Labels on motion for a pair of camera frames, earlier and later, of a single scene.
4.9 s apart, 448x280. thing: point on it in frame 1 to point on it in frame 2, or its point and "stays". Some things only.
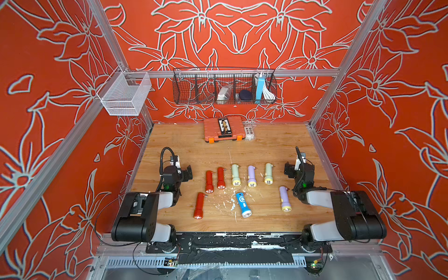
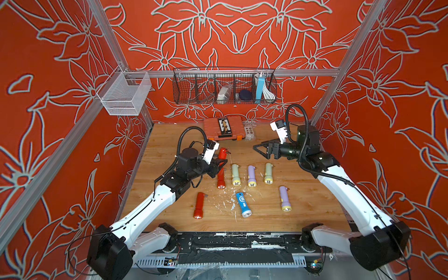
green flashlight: x=268 y=178 stays
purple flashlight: x=252 y=181 stays
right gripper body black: x=292 y=172 to x=289 y=151
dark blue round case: x=245 y=95 stays
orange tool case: x=223 y=129 stays
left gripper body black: x=184 y=176 to x=202 y=169
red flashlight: x=209 y=188 to x=222 y=154
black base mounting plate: x=238 y=248 stays
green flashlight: x=236 y=181 stays
